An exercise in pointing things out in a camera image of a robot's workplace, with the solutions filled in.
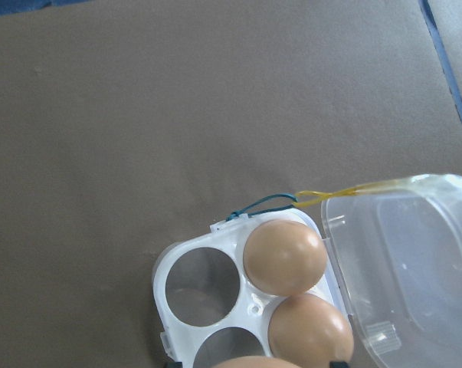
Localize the brown egg from bowl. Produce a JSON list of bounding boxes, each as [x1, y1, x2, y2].
[[214, 356, 295, 368]]

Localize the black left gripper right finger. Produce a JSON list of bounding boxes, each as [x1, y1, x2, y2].
[[329, 361, 349, 368]]

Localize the brown egg in box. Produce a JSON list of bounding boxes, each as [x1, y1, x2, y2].
[[267, 294, 354, 367], [243, 220, 327, 297]]

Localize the clear plastic egg box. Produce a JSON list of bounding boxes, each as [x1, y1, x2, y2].
[[152, 174, 462, 367]]

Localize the teal rubber band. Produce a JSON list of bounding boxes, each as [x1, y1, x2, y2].
[[225, 192, 297, 222]]

